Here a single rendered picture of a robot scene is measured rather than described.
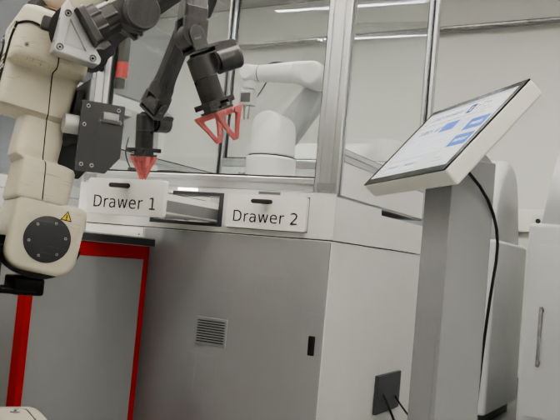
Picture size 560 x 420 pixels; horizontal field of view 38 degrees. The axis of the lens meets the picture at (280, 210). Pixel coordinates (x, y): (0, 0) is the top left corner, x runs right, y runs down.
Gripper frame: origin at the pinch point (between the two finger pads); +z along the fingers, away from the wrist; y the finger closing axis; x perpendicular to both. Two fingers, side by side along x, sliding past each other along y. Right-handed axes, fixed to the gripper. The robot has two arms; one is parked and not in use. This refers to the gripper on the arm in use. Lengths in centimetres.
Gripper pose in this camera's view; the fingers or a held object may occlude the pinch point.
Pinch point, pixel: (142, 177)
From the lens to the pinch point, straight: 259.2
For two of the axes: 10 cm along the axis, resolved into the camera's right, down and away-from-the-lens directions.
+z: -0.5, 10.0, 0.7
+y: 4.8, -0.3, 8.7
